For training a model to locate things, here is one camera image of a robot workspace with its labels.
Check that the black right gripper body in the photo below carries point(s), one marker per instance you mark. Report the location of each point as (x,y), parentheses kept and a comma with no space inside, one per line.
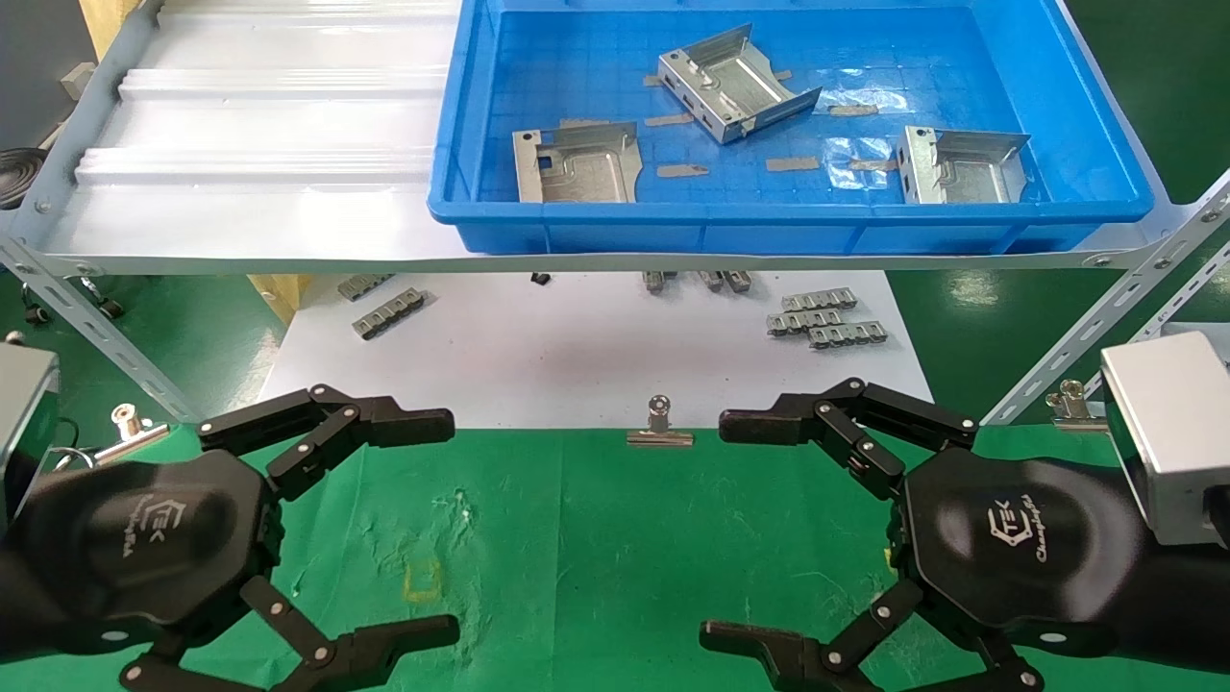
(1019,548)

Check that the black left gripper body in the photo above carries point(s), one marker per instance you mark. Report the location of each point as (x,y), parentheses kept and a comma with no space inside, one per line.
(144,538)

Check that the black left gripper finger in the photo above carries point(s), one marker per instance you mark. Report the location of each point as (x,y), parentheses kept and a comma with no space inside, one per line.
(384,642)
(394,425)

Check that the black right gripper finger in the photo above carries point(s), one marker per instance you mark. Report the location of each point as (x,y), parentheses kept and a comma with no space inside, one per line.
(759,646)
(769,425)

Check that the galvanized sheet metal bracket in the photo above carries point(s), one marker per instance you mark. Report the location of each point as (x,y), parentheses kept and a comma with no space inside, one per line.
(730,82)
(961,173)
(586,173)

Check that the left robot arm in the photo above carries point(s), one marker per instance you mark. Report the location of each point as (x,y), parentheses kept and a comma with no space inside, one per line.
(12,615)

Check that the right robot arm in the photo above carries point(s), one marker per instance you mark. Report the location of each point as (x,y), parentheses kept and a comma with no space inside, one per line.
(1192,605)

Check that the silver bulldog clip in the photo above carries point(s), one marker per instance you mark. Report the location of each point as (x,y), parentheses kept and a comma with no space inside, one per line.
(1071,413)
(130,440)
(659,437)

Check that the grey metal connector strip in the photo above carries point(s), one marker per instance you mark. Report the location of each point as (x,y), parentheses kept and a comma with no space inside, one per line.
(658,281)
(387,314)
(819,300)
(738,282)
(711,281)
(805,323)
(365,286)
(846,334)

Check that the green table cloth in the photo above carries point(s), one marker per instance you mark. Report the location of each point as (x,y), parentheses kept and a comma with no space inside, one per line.
(596,557)

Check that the stool with caster wheels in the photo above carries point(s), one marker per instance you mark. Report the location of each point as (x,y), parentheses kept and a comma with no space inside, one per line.
(109,309)

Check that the blue plastic bin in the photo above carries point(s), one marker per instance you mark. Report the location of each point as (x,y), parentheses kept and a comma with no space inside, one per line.
(577,226)

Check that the clear plastic film patch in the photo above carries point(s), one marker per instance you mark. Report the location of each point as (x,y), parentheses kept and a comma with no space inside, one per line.
(860,152)
(870,98)

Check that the white ribbed shelf panel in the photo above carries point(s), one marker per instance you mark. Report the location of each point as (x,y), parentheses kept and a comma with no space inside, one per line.
(269,125)

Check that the grey metal shelf rack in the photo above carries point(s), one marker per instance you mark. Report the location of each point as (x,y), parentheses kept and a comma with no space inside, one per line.
(58,178)

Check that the black ribbed round stool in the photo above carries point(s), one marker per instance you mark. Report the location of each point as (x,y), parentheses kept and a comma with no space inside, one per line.
(17,178)

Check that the small grey box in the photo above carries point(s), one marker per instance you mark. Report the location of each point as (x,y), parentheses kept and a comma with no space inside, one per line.
(79,80)

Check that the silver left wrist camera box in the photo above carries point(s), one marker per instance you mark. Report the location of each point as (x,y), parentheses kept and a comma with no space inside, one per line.
(24,404)

